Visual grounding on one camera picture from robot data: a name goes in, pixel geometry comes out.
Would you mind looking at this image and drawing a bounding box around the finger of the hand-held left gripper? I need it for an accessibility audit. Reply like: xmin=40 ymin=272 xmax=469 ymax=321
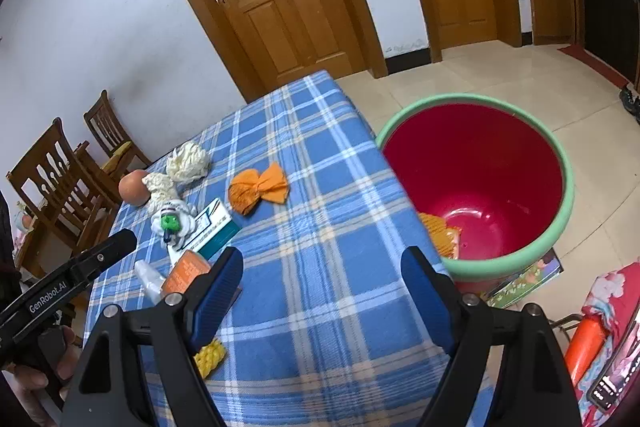
xmin=75 ymin=228 xmax=139 ymax=281

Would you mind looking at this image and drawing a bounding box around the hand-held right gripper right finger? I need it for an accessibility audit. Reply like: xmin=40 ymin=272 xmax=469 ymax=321
xmin=400 ymin=246 xmax=583 ymax=427

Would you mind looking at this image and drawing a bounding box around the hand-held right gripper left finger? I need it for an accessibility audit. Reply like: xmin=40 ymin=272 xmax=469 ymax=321
xmin=64 ymin=246 xmax=246 ymax=427

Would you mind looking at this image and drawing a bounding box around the orange packet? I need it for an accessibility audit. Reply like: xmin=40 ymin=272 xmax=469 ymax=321
xmin=160 ymin=249 xmax=211 ymax=303

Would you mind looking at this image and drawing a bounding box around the clear plastic bottle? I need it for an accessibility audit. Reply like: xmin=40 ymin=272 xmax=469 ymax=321
xmin=134 ymin=259 xmax=168 ymax=305

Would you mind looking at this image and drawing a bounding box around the teal and white carton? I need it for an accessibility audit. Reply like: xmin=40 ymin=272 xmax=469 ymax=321
xmin=189 ymin=198 xmax=242 ymax=258

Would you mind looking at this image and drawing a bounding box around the yellow foam fruit net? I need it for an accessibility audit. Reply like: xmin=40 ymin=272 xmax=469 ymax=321
xmin=194 ymin=338 xmax=226 ymax=380

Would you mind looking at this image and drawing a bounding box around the white striped wrapper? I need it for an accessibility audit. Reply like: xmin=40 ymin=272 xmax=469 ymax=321
xmin=151 ymin=201 xmax=198 ymax=245

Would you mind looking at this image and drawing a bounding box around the white paper ball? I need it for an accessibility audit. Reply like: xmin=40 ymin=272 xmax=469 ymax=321
xmin=166 ymin=142 xmax=211 ymax=182

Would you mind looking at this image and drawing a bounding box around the red bucket with green rim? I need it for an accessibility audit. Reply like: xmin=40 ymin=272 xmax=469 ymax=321
xmin=374 ymin=93 xmax=575 ymax=295

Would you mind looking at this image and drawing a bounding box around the person's left hand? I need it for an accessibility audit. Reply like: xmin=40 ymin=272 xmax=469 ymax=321
xmin=0 ymin=324 xmax=83 ymax=427

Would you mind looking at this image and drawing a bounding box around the yellow-orange foam net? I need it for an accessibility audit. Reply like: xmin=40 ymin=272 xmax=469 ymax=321
xmin=417 ymin=212 xmax=462 ymax=260

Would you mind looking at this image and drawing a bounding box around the yellow seat cushion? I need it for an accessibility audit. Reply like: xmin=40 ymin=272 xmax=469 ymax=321
xmin=102 ymin=141 xmax=133 ymax=170

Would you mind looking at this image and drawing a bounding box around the large wooden chair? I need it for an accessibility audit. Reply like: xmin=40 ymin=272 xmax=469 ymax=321
xmin=6 ymin=117 xmax=121 ymax=258

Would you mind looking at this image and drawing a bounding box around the colourful picture book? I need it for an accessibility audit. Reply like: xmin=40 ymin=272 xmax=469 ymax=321
xmin=480 ymin=247 xmax=563 ymax=310

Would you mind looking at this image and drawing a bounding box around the small wooden chair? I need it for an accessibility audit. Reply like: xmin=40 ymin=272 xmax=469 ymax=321
xmin=82 ymin=89 xmax=151 ymax=172

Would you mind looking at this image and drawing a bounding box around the orange cylinder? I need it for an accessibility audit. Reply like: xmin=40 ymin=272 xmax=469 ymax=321
xmin=564 ymin=316 xmax=608 ymax=388

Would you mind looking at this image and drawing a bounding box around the red door mat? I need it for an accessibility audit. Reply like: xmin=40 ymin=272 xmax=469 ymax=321
xmin=557 ymin=43 xmax=631 ymax=90

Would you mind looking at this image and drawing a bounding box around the black cable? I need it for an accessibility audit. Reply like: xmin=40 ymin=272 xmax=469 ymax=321
xmin=547 ymin=313 xmax=583 ymax=333

